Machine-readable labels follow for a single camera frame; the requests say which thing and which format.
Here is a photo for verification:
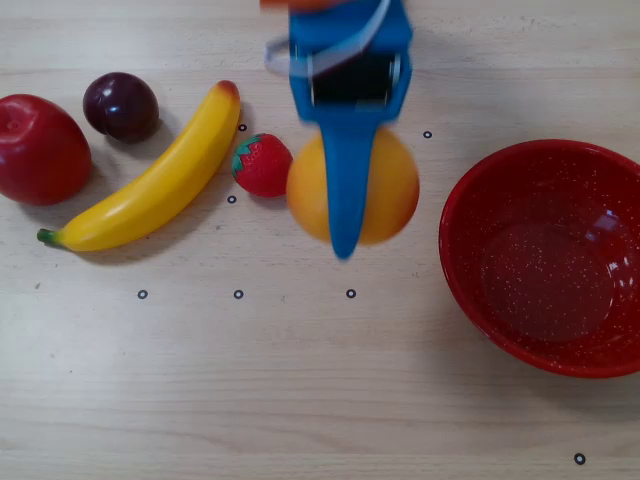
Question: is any dark purple toy plum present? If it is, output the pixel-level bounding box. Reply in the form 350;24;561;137
82;71;161;145

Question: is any red toy strawberry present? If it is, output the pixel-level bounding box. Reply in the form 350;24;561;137
231;132;294;198

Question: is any red speckled bowl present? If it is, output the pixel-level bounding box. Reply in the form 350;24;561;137
438;139;640;379

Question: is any orange yellow toy peach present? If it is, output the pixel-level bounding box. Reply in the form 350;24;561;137
285;127;421;247

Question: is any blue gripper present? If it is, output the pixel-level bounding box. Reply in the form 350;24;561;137
287;0;415;261

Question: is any white red black servo cable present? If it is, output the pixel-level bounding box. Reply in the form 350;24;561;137
263;0;394;79

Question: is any yellow toy banana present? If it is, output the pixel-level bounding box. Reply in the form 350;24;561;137
36;79;242;253

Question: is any red toy apple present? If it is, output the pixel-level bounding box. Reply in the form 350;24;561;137
0;93;93;207

